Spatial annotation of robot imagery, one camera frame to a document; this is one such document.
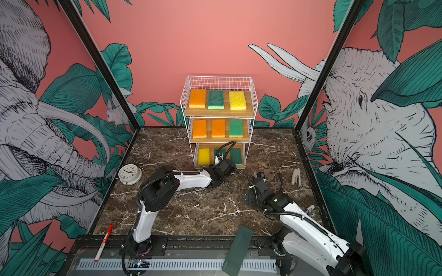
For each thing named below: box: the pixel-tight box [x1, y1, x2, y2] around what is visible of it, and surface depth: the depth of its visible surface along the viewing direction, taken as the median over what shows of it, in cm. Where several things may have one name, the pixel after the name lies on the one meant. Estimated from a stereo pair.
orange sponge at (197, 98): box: [188, 89, 207, 109], surface depth 74 cm
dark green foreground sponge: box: [221, 225, 254, 276], surface depth 74 cm
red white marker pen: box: [93, 224, 114, 263], surface depth 75 cm
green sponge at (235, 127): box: [229, 119, 243, 138], surface depth 85 cm
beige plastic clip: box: [291, 168, 301, 187], surface depth 97 cm
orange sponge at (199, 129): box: [192, 119, 207, 139], surface depth 88 cm
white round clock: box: [117, 163, 143, 186], surface depth 95 cm
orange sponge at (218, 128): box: [211, 119, 226, 138], surface depth 86 cm
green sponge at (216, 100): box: [207, 90, 224, 110], surface depth 73 cm
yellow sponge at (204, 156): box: [198, 147, 211, 166], surface depth 106 cm
